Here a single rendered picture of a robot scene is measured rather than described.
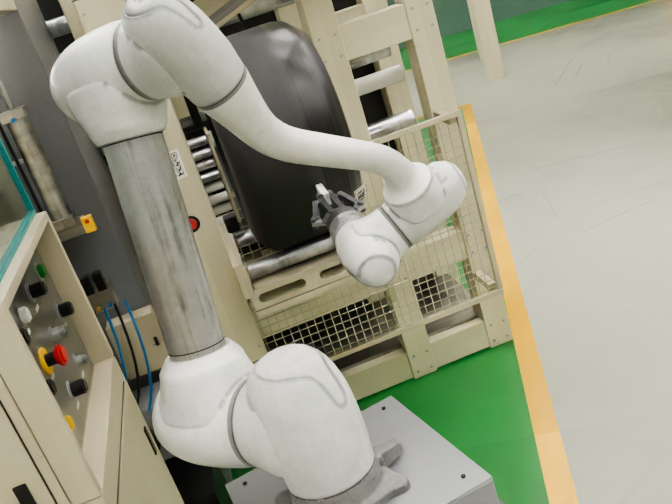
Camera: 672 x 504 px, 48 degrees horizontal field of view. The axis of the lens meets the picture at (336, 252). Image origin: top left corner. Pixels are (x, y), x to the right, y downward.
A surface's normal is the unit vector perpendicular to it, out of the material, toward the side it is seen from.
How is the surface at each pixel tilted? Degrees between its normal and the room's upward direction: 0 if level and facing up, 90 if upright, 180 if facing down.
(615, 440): 0
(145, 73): 110
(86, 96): 85
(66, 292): 90
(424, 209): 101
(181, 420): 76
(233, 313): 90
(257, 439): 82
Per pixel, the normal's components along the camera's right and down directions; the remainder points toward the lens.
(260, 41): -0.15, -0.67
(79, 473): 0.24, 0.30
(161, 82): -0.08, 0.81
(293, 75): 0.02, -0.28
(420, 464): -0.33, -0.90
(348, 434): 0.70, -0.06
